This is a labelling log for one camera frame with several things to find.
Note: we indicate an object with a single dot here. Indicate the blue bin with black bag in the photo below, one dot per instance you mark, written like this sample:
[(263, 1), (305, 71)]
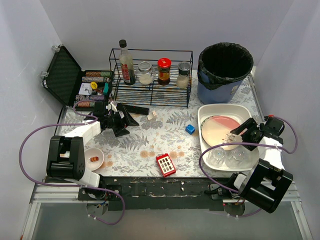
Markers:
[(222, 67)]

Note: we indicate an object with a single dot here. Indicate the red tan poker chip stack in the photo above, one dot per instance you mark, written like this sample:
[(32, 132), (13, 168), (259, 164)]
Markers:
[(105, 74)]

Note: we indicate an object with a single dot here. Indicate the blue yellow poker chip stack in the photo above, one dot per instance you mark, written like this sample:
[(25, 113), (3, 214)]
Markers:
[(81, 97)]

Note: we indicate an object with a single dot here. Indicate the round glass jar with powder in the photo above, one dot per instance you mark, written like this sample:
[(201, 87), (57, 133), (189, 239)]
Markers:
[(145, 73)]

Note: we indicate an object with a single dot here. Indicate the blue striped white plate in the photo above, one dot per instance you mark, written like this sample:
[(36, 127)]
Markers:
[(207, 119)]

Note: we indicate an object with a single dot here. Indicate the clear plastic cup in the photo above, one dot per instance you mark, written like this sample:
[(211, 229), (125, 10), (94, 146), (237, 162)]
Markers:
[(216, 157), (238, 158)]

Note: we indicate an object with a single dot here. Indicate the black wire rack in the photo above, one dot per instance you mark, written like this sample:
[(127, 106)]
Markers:
[(163, 90)]

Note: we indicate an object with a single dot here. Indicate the black rhinestone microphone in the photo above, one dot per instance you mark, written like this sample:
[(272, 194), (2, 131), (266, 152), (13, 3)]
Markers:
[(134, 109)]

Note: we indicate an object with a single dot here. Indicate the red toy window block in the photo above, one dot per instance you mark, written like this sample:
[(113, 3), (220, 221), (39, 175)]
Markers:
[(166, 165)]

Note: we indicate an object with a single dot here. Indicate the white rectangular basin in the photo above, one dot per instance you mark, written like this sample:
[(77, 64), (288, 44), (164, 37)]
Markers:
[(229, 109)]

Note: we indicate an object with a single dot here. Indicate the blue toy brick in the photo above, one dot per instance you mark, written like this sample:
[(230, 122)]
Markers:
[(190, 129)]

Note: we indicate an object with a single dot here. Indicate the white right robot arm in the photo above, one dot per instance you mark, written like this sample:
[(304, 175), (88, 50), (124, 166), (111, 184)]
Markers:
[(267, 182)]

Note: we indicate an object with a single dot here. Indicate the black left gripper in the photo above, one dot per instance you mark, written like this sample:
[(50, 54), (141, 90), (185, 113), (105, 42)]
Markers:
[(120, 122)]

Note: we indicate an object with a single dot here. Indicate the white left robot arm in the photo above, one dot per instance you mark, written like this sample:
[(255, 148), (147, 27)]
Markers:
[(66, 154)]

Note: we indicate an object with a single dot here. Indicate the black poker chip case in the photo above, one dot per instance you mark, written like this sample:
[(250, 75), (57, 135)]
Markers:
[(63, 79)]

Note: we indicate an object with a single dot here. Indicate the small white bowl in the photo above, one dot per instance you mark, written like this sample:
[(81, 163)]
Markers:
[(91, 152)]

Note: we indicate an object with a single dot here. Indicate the purple poker chip stack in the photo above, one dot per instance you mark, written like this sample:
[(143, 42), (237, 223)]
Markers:
[(96, 79)]

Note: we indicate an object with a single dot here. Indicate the white toy brick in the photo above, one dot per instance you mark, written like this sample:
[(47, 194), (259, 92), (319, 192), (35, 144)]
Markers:
[(152, 115)]

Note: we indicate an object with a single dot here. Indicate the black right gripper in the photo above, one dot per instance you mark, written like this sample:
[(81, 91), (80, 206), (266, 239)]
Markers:
[(249, 132)]

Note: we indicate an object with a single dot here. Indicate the dark sauce glass bottle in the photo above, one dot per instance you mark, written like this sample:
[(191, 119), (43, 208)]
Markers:
[(126, 63)]

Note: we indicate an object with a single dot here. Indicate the teal card box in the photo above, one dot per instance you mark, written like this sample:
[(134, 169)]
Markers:
[(105, 89)]

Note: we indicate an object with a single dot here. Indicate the pink white plate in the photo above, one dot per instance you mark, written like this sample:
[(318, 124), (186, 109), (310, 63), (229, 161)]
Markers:
[(216, 131)]

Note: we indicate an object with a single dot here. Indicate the small sausage piece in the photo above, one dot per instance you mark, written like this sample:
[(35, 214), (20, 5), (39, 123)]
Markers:
[(94, 159)]

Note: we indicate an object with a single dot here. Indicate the yellow dealer chip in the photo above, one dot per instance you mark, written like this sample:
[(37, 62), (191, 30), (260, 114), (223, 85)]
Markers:
[(93, 85)]

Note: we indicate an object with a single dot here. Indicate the glass salt grinder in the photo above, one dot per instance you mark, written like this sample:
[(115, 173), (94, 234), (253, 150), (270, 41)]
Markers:
[(183, 75)]

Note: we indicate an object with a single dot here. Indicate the red lid chili sauce jar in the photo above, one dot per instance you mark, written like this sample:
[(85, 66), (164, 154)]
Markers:
[(164, 66)]

